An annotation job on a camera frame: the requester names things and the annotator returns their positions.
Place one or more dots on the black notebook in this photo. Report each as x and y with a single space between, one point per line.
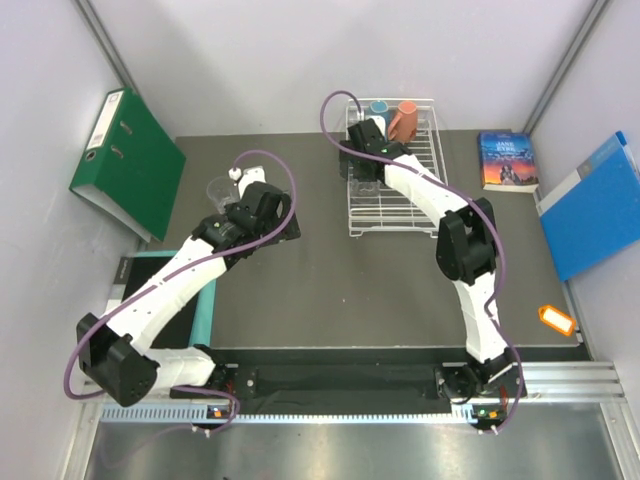
140 318

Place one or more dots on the teal mug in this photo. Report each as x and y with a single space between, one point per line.
380 108

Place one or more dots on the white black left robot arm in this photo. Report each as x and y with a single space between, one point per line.
116 351

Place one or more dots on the orange mug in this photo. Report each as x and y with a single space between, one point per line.
403 126

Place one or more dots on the clear faceted plastic cup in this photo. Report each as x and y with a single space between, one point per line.
222 191

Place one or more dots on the orange key tag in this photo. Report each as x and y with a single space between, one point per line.
557 320

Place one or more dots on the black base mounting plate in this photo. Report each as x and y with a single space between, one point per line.
421 381

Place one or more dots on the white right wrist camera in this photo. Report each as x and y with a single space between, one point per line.
377 122

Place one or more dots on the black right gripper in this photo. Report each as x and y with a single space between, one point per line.
347 156

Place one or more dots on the blue folder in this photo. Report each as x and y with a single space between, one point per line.
593 213

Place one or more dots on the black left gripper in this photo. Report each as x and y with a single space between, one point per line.
290 233

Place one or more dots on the white wire dish rack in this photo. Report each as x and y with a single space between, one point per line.
394 211

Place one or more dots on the aluminium frame rail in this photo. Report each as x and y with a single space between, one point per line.
553 382

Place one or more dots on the clear heavy-base glass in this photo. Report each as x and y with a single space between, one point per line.
363 192

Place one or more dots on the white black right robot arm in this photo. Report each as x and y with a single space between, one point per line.
467 250

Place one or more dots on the Jane Eyre paperback book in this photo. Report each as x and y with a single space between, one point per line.
507 162

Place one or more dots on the green lever arch binder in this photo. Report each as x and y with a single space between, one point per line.
131 168

